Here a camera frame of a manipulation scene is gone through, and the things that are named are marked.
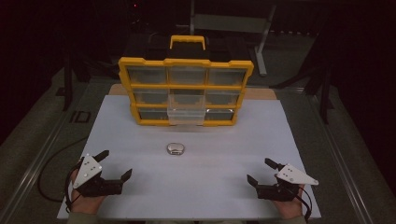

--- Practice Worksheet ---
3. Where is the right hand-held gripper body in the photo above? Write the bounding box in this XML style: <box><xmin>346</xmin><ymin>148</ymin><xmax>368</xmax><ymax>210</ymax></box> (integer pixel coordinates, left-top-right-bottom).
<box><xmin>256</xmin><ymin>163</ymin><xmax>319</xmax><ymax>202</ymax></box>

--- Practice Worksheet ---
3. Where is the person's right hand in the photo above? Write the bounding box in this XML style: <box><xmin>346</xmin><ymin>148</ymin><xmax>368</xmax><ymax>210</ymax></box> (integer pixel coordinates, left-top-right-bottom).
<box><xmin>273</xmin><ymin>184</ymin><xmax>306</xmax><ymax>220</ymax></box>

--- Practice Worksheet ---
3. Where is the grey metal stand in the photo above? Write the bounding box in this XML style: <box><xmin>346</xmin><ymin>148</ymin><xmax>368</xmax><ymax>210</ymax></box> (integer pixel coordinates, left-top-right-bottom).
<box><xmin>189</xmin><ymin>0</ymin><xmax>278</xmax><ymax>77</ymax></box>

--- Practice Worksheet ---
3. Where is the person's left hand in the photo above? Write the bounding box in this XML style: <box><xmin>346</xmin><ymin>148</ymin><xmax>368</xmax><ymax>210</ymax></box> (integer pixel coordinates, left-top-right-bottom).
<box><xmin>69</xmin><ymin>169</ymin><xmax>106</xmax><ymax>216</ymax></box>

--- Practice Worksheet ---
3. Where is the black floor cable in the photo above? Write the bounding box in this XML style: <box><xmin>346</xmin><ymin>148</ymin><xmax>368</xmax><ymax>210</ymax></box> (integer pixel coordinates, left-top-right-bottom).
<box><xmin>36</xmin><ymin>135</ymin><xmax>89</xmax><ymax>203</ymax></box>

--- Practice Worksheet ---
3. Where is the white table sheet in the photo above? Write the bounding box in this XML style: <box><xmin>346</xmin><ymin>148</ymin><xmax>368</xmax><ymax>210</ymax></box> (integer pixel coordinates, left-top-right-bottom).
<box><xmin>57</xmin><ymin>94</ymin><xmax>322</xmax><ymax>220</ymax></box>

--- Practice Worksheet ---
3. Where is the pulled-out clear plastic drawer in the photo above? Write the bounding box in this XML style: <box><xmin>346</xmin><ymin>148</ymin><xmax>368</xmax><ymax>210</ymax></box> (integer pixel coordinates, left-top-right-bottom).
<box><xmin>166</xmin><ymin>89</ymin><xmax>207</xmax><ymax>127</ymax></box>

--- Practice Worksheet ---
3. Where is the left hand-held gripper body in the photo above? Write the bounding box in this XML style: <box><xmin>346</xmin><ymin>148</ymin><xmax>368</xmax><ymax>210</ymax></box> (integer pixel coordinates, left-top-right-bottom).
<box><xmin>73</xmin><ymin>154</ymin><xmax>124</xmax><ymax>198</ymax></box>

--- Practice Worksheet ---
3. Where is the left hand-held gripper cable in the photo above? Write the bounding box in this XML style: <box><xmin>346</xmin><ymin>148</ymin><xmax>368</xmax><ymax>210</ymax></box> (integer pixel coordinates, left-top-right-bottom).
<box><xmin>64</xmin><ymin>160</ymin><xmax>84</xmax><ymax>214</ymax></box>

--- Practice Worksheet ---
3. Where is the set of closed transparent compartments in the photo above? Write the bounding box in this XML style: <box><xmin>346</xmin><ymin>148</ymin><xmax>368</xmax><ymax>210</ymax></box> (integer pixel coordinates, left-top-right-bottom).
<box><xmin>126</xmin><ymin>65</ymin><xmax>247</xmax><ymax>121</ymax></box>

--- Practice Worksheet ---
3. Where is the hand-held gripper cable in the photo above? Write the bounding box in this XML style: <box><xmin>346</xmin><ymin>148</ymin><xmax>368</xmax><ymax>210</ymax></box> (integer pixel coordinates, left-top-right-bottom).
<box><xmin>292</xmin><ymin>185</ymin><xmax>314</xmax><ymax>222</ymax></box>
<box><xmin>64</xmin><ymin>160</ymin><xmax>84</xmax><ymax>214</ymax></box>

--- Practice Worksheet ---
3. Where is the right hand-held gripper cable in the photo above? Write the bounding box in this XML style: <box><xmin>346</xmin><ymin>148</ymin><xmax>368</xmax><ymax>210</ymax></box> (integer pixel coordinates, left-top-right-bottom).
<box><xmin>292</xmin><ymin>185</ymin><xmax>314</xmax><ymax>222</ymax></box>

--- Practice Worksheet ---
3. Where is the yellow black organizer cabinet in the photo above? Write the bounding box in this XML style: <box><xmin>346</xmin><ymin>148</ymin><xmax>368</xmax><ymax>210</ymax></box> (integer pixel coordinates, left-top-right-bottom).
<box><xmin>118</xmin><ymin>35</ymin><xmax>255</xmax><ymax>127</ymax></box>

